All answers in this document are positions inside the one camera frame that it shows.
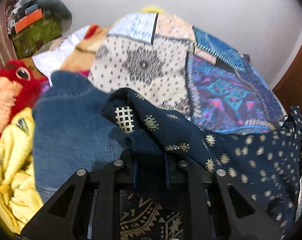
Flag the navy patterned hoodie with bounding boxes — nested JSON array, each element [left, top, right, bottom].
[[101, 88, 302, 234]]

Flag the yellow garment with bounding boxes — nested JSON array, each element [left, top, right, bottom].
[[0, 107, 43, 233]]

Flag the blue denim jeans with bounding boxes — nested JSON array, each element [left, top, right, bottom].
[[32, 71, 127, 202]]

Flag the blue patchwork bedspread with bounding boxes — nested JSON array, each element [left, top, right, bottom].
[[89, 12, 286, 134]]

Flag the red plush toy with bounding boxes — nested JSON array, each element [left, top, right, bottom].
[[0, 60, 48, 137]]

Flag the wooden door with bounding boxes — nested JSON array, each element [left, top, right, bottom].
[[273, 45, 302, 115]]

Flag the white pillow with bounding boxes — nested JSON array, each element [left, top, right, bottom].
[[32, 25, 90, 84]]

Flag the striped curtain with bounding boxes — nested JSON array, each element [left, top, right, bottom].
[[0, 0, 17, 69]]

